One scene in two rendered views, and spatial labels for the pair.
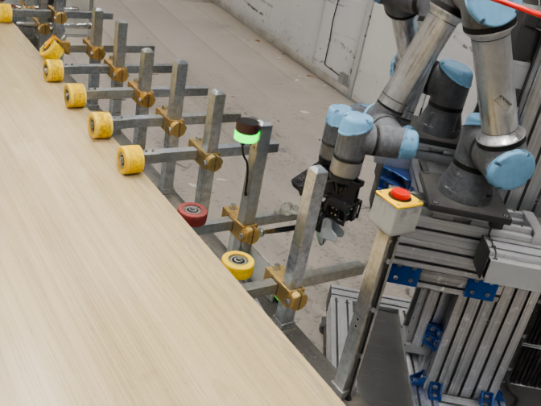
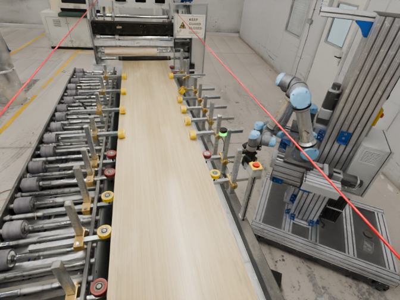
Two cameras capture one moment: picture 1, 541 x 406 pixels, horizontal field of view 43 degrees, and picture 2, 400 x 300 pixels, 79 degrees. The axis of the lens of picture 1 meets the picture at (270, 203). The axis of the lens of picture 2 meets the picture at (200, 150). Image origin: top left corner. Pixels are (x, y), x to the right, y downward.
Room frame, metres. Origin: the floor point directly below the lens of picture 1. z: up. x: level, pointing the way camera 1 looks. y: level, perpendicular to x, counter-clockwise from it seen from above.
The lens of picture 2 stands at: (0.03, -0.33, 2.18)
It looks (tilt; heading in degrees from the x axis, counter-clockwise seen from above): 37 degrees down; 21
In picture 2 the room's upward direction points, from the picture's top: 5 degrees clockwise
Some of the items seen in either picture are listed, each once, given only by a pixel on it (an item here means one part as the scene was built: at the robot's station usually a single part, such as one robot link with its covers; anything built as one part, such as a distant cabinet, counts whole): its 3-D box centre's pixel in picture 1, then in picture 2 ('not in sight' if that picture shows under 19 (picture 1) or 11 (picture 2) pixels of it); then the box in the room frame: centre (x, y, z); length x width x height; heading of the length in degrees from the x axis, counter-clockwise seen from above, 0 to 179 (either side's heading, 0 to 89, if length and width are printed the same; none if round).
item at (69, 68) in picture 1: (118, 68); (200, 97); (2.48, 0.67, 0.95); 0.50 x 0.04 x 0.04; 127
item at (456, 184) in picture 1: (469, 177); (301, 151); (1.74, -0.52, 1.09); 0.15 x 0.15 x 0.10
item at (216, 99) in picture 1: (207, 166); (216, 137); (1.84, 0.21, 0.92); 0.03 x 0.03 x 0.48; 37
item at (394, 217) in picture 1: (394, 213); (255, 169); (1.23, -0.25, 1.18); 0.07 x 0.07 x 0.08; 37
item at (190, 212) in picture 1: (190, 225); (206, 158); (1.58, 0.20, 0.85); 0.08 x 0.08 x 0.11
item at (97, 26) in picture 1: (94, 67); (194, 95); (2.64, 0.81, 0.88); 0.03 x 0.03 x 0.48; 37
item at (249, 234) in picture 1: (239, 225); (222, 158); (1.66, 0.07, 0.85); 0.13 x 0.06 x 0.05; 37
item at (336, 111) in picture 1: (338, 125); (258, 128); (1.85, -0.15, 1.12); 0.09 x 0.08 x 0.11; 151
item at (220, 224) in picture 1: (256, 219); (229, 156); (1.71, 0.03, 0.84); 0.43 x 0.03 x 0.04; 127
